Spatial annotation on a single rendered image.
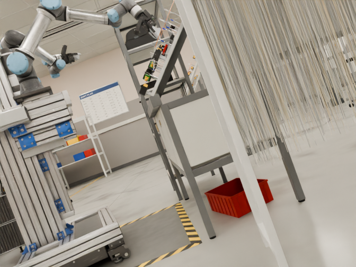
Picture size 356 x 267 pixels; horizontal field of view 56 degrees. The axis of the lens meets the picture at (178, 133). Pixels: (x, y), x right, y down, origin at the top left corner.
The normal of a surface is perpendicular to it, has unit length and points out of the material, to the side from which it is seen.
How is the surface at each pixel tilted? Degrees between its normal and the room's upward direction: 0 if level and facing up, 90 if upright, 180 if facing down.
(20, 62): 95
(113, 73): 90
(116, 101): 90
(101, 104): 90
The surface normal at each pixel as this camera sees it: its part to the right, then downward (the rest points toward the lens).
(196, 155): 0.10, 0.00
